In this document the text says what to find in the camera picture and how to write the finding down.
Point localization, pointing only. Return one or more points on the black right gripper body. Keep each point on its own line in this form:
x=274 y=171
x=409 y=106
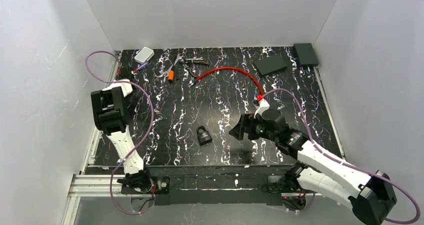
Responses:
x=249 y=127

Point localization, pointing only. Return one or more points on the red cable lock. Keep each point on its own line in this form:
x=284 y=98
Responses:
x=233 y=70

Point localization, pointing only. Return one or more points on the black padlock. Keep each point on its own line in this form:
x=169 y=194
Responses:
x=203 y=135

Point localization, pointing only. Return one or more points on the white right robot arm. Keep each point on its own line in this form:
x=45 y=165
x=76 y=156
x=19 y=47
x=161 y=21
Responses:
x=370 y=197

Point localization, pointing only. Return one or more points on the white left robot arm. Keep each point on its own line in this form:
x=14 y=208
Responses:
x=111 y=116

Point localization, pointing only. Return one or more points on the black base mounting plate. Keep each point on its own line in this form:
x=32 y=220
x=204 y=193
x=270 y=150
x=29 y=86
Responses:
x=237 y=184

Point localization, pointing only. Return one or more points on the flat black plate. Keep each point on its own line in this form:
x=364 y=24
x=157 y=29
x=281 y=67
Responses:
x=270 y=65

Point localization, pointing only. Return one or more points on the black box in corner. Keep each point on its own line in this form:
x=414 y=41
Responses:
x=305 y=54

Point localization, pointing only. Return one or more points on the black comb piece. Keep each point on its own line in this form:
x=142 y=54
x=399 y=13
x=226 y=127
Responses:
x=178 y=73

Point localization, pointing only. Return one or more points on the red blue screwdriver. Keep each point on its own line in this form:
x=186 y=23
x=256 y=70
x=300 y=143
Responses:
x=140 y=67

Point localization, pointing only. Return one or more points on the white rectangular box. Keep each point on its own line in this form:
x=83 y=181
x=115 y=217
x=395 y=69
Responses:
x=144 y=55

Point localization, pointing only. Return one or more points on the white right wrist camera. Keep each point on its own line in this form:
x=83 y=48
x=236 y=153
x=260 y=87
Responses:
x=261 y=105

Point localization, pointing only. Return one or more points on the black handled pliers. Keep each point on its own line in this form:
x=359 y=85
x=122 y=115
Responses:
x=196 y=60

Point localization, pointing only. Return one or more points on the orange handled tool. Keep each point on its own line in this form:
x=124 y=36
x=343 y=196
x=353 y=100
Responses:
x=170 y=72

